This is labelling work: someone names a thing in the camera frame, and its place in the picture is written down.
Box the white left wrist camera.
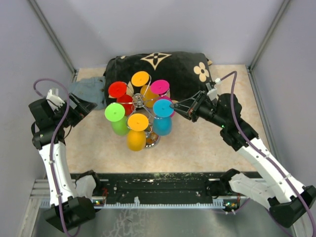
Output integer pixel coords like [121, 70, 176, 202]
[46, 88, 65, 111]

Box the black floral plush pillow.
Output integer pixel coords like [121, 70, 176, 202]
[103, 51, 212, 105]

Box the orange plastic wine glass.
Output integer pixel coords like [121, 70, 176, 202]
[127, 114, 149, 151]
[131, 71, 159, 108]

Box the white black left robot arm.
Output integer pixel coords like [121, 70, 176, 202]
[29, 94, 103, 234]

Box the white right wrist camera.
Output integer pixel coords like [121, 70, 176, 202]
[206, 78, 222, 102]

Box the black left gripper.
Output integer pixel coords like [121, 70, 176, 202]
[52, 93, 97, 128]

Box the blue plastic wine glass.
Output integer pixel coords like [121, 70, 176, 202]
[153, 99, 174, 136]

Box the green plastic wine glass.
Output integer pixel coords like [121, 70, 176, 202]
[104, 103, 129, 136]

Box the red plastic wine glass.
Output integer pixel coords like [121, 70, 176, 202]
[108, 81, 134, 116]

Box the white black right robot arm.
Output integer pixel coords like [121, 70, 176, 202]
[171, 91, 316, 228]

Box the back orange plastic wine glass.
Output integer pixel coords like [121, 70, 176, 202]
[131, 71, 159, 108]

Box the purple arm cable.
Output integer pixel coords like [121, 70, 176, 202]
[33, 78, 81, 234]
[219, 71, 316, 237]

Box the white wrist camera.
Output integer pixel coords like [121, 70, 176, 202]
[206, 78, 222, 102]
[46, 88, 65, 111]

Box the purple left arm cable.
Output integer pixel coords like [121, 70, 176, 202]
[33, 78, 81, 234]

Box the front orange plastic wine glass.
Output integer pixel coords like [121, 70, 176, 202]
[127, 114, 149, 151]

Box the light blue denim cloth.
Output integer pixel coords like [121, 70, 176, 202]
[68, 76, 106, 110]

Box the chrome wire wine glass rack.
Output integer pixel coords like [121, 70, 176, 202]
[127, 75, 170, 149]

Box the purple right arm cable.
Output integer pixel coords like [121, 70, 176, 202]
[219, 71, 316, 237]

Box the magenta plastic wine glass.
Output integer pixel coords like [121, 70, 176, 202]
[151, 79, 175, 118]

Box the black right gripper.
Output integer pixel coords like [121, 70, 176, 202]
[169, 91, 228, 128]

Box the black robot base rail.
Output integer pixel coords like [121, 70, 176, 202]
[71, 170, 250, 210]

